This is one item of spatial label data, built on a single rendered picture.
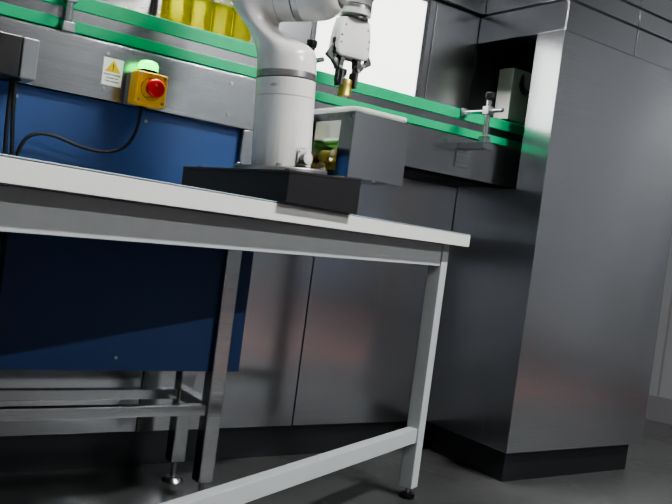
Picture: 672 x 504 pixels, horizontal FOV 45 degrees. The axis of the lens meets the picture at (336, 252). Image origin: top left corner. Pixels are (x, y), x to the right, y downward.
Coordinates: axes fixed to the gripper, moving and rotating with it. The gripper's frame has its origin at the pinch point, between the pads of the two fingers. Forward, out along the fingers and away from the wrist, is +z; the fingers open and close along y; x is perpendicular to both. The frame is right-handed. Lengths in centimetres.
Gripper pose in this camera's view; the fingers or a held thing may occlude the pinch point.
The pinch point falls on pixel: (345, 79)
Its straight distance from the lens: 210.5
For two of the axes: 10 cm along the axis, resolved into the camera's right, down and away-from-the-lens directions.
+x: 5.3, 1.0, -8.4
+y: -8.4, -0.9, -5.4
